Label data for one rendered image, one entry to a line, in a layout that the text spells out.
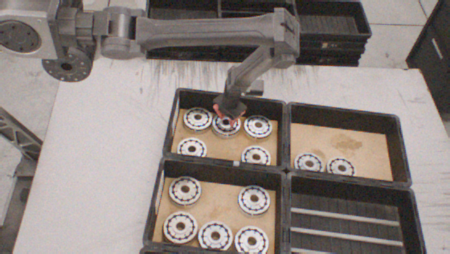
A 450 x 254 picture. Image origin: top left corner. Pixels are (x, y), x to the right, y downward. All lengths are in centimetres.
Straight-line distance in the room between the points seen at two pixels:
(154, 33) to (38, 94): 200
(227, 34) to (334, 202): 78
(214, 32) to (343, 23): 184
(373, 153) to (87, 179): 102
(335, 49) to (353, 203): 121
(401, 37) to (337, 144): 207
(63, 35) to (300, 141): 95
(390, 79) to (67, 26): 155
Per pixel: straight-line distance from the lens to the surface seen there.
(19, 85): 307
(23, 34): 108
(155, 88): 196
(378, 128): 178
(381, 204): 163
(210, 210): 148
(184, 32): 102
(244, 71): 128
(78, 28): 105
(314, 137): 171
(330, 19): 280
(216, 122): 164
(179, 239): 140
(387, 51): 352
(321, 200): 157
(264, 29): 100
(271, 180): 150
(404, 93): 219
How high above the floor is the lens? 214
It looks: 51 degrees down
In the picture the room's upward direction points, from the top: 8 degrees clockwise
